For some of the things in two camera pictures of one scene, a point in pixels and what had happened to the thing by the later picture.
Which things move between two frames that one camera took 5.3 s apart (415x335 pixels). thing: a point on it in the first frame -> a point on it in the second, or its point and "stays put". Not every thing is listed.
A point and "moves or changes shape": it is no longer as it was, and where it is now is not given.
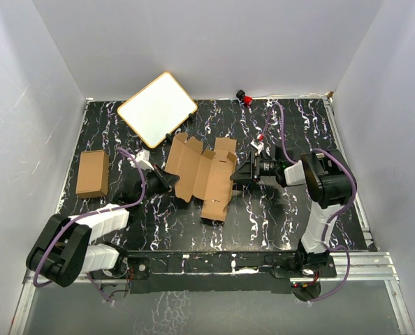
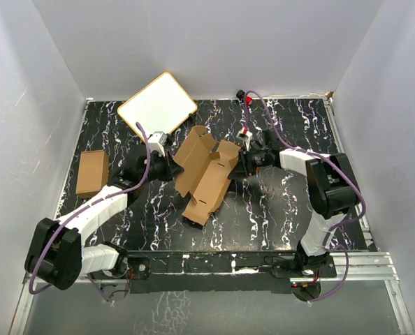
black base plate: x=221 y=271 stays put
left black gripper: x=163 y=177 -> x=172 y=169
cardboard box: x=202 y=176 moves or changes shape
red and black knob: x=241 y=95 stays put
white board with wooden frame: x=158 y=109 stays put
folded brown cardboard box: x=93 y=174 stays put
